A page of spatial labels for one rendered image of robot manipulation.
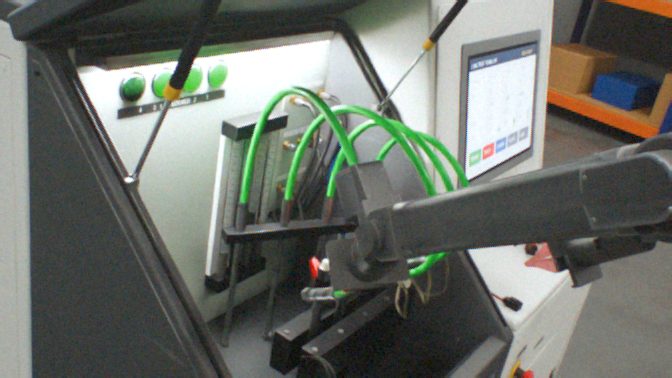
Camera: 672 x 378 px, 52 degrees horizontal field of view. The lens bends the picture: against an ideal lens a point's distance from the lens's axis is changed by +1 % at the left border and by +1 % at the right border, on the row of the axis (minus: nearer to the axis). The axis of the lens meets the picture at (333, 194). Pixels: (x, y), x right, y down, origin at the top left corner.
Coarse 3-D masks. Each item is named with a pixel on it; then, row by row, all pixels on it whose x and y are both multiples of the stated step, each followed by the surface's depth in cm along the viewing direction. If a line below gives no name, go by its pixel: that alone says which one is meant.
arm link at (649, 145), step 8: (656, 136) 39; (664, 136) 39; (640, 144) 40; (648, 144) 40; (656, 144) 39; (664, 144) 39; (640, 152) 40; (648, 152) 40; (656, 224) 40; (664, 224) 40; (664, 232) 40
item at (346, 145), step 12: (276, 96) 111; (312, 96) 102; (324, 108) 99; (264, 120) 116; (336, 120) 98; (336, 132) 97; (252, 144) 120; (348, 144) 96; (252, 156) 121; (348, 156) 95; (252, 168) 123; (240, 204) 126
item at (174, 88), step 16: (208, 0) 74; (208, 16) 75; (192, 32) 76; (192, 48) 78; (176, 64) 80; (192, 64) 79; (176, 80) 81; (176, 96) 82; (160, 112) 85; (160, 128) 87; (144, 160) 90
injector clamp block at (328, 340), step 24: (408, 288) 143; (360, 312) 133; (384, 312) 135; (408, 312) 147; (288, 336) 122; (336, 336) 125; (360, 336) 130; (288, 360) 124; (336, 360) 125; (360, 360) 135
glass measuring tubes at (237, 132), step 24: (240, 120) 126; (240, 144) 127; (264, 144) 133; (240, 168) 133; (264, 168) 138; (216, 192) 131; (240, 192) 134; (264, 192) 140; (216, 216) 133; (264, 216) 143; (216, 240) 136; (216, 264) 139; (240, 264) 144; (264, 264) 148; (216, 288) 138
